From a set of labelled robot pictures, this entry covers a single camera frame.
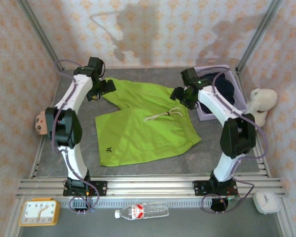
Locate lavender plastic basket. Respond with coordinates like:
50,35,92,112
194,64,249,121

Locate navy blue garment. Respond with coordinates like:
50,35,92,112
199,73,236,116

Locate lime green shorts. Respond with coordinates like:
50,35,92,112
95,77,202,167

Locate cartoon boy plush doll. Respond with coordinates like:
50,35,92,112
35,110,51,136

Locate white plush bear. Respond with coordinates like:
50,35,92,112
246,88,279,128

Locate black connector box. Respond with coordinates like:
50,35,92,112
210,198,229,213
71,198,89,213

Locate clear plastic water bottle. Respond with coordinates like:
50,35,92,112
114,201,170,221

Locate white square clock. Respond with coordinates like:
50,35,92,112
253,190,281,215

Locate yellow alarm clock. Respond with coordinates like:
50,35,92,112
18,198,62,227

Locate aluminium frame post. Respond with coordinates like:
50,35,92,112
17,0,64,72
236,0,284,72

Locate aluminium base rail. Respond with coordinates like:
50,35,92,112
16,176,288,198

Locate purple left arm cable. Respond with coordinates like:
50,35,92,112
50,59,101,214

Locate grey slotted cable duct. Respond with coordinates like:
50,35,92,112
60,199,213,208

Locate aluminium frame leg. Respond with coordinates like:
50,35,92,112
276,197,296,237
3,198,25,237

